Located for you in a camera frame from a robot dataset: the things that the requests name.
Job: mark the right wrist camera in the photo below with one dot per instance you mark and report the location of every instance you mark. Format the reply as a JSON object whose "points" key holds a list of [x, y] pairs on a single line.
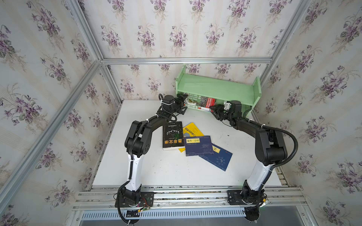
{"points": [[227, 105]]}

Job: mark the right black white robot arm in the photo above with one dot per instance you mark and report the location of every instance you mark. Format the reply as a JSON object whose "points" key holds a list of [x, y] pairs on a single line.
{"points": [[274, 147]]}

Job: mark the aluminium frame horizontal bar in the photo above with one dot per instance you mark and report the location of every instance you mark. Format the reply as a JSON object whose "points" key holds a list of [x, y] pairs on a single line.
{"points": [[186, 60]]}

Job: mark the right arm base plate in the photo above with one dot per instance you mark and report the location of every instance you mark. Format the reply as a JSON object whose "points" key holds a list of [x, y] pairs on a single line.
{"points": [[237, 197]]}

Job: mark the black book gold title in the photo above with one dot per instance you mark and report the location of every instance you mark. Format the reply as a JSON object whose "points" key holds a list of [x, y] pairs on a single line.
{"points": [[173, 136]]}

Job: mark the green red plant book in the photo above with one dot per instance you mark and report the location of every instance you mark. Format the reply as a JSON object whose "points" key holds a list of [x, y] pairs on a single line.
{"points": [[200, 102]]}

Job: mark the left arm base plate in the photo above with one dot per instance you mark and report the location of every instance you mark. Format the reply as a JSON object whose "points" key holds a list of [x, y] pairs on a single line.
{"points": [[135, 199]]}

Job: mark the blue thin booklet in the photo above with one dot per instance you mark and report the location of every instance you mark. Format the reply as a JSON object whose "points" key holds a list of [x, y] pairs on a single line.
{"points": [[220, 158]]}

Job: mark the dark blue hardcover book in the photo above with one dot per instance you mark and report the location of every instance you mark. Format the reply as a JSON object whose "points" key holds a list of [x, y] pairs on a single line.
{"points": [[201, 145]]}

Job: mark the white slotted cable duct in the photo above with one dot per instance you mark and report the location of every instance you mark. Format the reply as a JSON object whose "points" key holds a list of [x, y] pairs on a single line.
{"points": [[222, 212]]}

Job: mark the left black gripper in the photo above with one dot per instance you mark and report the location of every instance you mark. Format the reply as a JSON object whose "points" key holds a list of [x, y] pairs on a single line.
{"points": [[180, 104]]}

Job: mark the yellow cartoon book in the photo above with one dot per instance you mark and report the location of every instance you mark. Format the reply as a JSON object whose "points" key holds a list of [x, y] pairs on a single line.
{"points": [[191, 130]]}

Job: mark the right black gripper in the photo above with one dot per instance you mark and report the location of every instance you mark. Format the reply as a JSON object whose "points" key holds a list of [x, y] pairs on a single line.
{"points": [[218, 111]]}

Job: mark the green wooden bookshelf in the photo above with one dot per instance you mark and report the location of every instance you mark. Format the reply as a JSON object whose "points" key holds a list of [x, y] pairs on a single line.
{"points": [[220, 90]]}

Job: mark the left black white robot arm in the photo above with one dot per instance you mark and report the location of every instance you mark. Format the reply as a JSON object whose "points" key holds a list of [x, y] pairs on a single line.
{"points": [[138, 140]]}

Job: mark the aluminium mounting rail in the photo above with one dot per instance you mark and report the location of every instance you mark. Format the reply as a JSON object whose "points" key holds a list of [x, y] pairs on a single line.
{"points": [[186, 197]]}

